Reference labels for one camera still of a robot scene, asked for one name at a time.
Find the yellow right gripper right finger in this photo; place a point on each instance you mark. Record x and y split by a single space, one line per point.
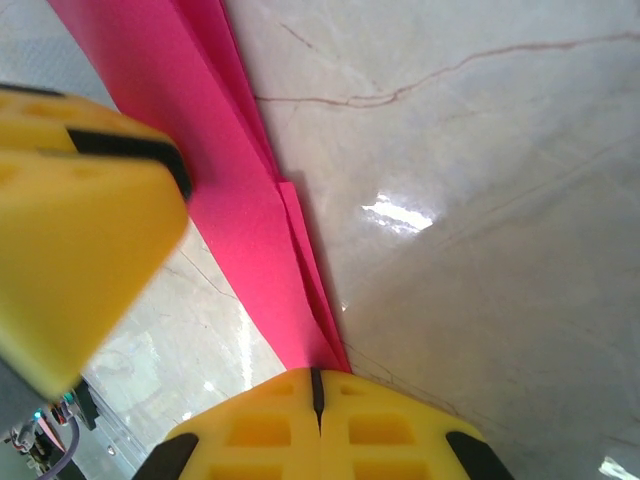
400 445

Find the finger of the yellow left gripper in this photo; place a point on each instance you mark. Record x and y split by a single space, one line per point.
60 125
75 250

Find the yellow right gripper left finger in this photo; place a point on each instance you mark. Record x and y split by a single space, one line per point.
250 440

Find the pink red cloth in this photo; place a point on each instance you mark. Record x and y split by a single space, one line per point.
175 75

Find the black electronics base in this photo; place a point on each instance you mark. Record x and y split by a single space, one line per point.
35 422

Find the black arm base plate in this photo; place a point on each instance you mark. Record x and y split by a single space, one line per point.
87 407

